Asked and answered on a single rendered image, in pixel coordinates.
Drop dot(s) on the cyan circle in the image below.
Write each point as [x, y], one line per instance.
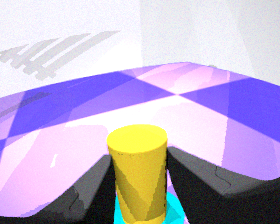
[174, 212]

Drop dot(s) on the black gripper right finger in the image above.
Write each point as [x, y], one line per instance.
[210, 194]

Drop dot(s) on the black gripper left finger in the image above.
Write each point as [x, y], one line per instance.
[90, 200]

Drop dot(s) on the yellow cylinder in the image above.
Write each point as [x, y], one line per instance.
[139, 156]

